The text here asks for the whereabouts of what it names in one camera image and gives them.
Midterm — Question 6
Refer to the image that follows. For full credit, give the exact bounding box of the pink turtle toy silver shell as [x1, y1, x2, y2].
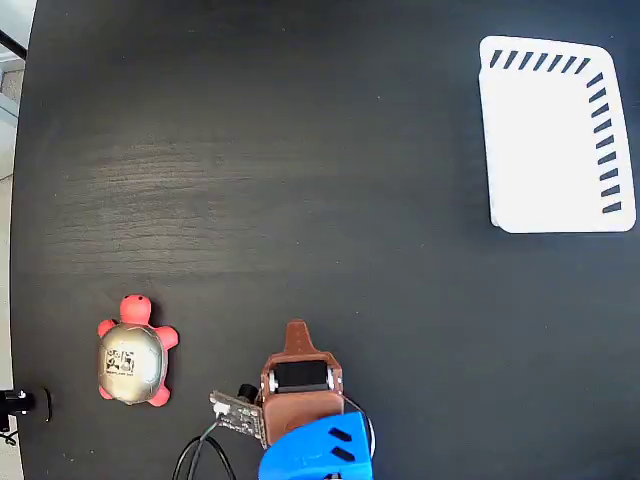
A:
[96, 293, 180, 407]

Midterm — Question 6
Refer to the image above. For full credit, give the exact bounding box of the white plastic tray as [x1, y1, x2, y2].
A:
[478, 34, 637, 235]

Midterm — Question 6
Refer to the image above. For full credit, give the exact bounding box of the black metal bar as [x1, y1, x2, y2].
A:
[0, 28, 29, 60]

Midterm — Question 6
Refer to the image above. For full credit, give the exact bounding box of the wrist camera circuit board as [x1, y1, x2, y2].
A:
[208, 383, 264, 442]

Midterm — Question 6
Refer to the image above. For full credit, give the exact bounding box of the black clamp mount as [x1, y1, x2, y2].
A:
[0, 387, 53, 434]

